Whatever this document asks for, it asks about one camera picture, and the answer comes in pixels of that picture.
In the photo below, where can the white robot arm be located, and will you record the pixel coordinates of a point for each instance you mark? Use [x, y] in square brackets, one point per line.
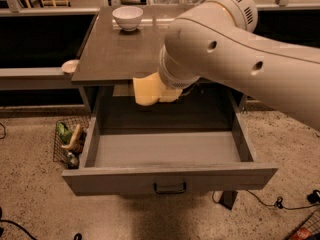
[215, 41]

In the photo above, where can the small white round dish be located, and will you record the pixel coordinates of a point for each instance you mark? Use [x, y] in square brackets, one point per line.
[70, 66]

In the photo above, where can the yellow-white gripper finger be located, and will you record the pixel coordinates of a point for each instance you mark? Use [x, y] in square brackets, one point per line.
[169, 95]

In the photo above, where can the open grey top drawer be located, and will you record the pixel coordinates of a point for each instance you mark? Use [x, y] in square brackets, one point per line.
[199, 139]

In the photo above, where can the wire basket bottom right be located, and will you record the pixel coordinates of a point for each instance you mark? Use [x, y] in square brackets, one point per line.
[309, 229]

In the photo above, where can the tan bottle in basket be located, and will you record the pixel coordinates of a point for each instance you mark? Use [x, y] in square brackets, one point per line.
[74, 144]

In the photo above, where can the green packet in basket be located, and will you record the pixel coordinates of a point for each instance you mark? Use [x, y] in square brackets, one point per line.
[63, 132]

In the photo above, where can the black wire basket left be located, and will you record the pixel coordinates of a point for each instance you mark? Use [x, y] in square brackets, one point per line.
[70, 160]

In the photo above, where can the white ceramic bowl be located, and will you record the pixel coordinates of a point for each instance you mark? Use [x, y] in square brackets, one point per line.
[128, 18]

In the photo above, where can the black drawer handle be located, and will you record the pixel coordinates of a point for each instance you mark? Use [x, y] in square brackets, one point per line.
[170, 189]

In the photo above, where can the grey cabinet with counter top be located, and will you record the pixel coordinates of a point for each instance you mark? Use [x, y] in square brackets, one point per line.
[112, 56]

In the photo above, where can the yellow sponge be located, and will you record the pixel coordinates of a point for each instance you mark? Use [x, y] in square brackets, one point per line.
[148, 90]

